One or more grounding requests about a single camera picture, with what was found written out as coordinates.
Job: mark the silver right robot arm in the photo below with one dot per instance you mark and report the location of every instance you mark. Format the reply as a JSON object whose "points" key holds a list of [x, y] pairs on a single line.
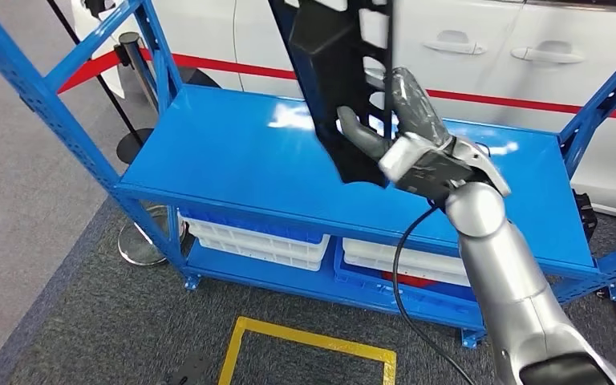
{"points": [[499, 276]]}

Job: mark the small black device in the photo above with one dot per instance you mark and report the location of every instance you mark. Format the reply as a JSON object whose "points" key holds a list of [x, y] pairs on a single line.
{"points": [[585, 210]]}

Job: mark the chrome stanchion post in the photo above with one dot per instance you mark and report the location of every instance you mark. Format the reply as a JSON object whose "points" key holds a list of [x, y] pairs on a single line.
{"points": [[143, 244], [140, 69]]}

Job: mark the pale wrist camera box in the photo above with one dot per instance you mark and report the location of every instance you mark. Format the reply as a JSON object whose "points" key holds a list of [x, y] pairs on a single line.
{"points": [[409, 159]]}

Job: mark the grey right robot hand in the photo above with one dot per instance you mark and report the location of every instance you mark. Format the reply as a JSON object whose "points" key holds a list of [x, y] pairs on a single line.
{"points": [[419, 106]]}

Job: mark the thin black stanchion pole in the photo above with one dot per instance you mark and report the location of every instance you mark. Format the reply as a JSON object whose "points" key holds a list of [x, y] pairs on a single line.
{"points": [[133, 146]]}

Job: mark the black plastic frame part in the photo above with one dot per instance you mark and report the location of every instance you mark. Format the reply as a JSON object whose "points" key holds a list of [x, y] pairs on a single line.
{"points": [[334, 64]]}

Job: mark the red barrier belt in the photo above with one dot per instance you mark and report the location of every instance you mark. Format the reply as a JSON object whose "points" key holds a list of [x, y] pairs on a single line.
{"points": [[499, 100]]}

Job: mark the red item in crate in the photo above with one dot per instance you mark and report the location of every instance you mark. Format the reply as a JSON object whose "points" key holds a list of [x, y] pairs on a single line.
{"points": [[409, 280]]}

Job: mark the white car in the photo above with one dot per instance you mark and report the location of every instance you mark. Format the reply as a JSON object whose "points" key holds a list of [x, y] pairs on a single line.
{"points": [[552, 26]]}

